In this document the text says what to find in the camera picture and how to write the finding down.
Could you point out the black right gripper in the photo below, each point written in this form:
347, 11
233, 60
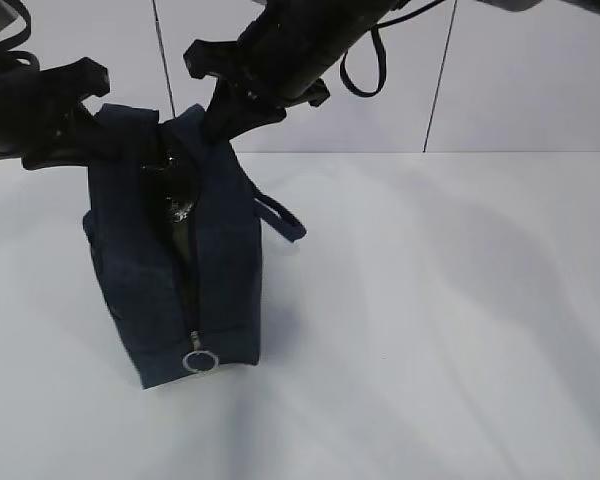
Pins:
230, 113

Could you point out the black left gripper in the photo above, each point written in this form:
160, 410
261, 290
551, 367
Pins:
59, 130

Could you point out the dark navy fabric bag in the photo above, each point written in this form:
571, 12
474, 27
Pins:
174, 230

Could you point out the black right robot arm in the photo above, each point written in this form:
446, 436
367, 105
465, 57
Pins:
277, 62

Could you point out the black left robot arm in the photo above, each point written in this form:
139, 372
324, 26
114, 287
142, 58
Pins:
11, 120

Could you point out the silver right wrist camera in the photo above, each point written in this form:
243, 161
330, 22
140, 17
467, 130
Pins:
518, 5

